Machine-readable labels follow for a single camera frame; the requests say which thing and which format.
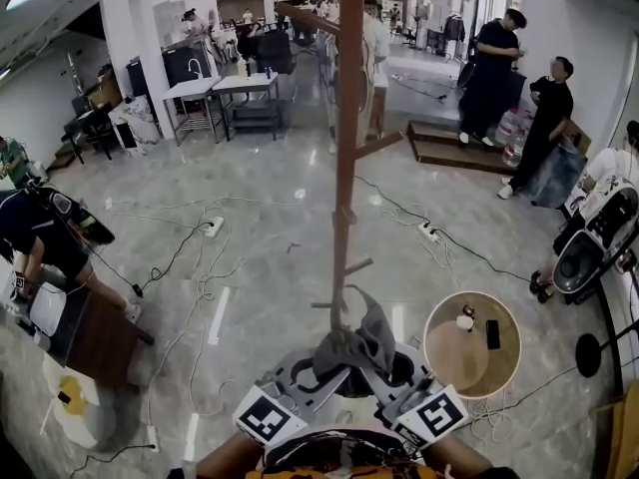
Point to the person's right forearm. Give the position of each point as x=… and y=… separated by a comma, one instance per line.
x=459, y=459

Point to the dark wooden sink cabinet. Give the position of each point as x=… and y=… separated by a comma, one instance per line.
x=100, y=342

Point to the small black gadget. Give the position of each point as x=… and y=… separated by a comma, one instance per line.
x=468, y=310

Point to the person's left forearm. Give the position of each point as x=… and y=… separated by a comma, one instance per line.
x=229, y=459

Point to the tall black cabinet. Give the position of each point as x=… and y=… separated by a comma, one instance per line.
x=137, y=78

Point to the clothes rack with garments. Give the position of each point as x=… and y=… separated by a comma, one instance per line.
x=454, y=30

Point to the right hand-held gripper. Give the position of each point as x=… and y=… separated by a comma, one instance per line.
x=434, y=414

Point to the black floor stand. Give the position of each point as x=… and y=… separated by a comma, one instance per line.
x=589, y=354

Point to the yellow cloth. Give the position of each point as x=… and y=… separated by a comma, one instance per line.
x=75, y=397

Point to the metal sink table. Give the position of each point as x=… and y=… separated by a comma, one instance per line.
x=192, y=88

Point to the person's black orange patterned shirt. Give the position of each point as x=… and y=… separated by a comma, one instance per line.
x=349, y=459

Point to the grey blue plastic bag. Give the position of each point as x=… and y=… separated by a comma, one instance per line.
x=559, y=172

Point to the white power strip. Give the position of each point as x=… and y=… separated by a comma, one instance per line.
x=153, y=438
x=428, y=231
x=214, y=226

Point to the white black backpack rig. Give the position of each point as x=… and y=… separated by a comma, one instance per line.
x=589, y=252

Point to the yellow bottle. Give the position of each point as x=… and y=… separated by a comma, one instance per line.
x=243, y=68

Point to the dark wooden platform step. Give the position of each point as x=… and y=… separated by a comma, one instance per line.
x=449, y=152

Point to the light wooden chair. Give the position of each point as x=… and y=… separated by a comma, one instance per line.
x=619, y=437

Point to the metal work table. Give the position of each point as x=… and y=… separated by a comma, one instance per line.
x=247, y=84

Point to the brown wooden coat rack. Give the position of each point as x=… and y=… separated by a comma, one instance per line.
x=349, y=118

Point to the small black card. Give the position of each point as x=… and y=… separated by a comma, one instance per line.
x=63, y=397

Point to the black phone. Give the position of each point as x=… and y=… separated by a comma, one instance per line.
x=493, y=335

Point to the white wash basin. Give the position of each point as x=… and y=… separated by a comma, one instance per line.
x=47, y=310

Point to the clear water jug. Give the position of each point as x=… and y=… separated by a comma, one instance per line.
x=514, y=147
x=505, y=125

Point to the grey cloth garment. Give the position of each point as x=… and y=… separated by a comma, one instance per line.
x=359, y=349

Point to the round wooden side table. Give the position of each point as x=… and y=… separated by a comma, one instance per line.
x=464, y=367

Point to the black green backpack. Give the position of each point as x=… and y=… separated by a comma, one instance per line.
x=65, y=212

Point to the marble pattern block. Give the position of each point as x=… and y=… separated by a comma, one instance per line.
x=135, y=123

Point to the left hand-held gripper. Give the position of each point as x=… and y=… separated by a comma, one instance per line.
x=262, y=417

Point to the small white cup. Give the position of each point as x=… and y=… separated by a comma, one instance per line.
x=465, y=322

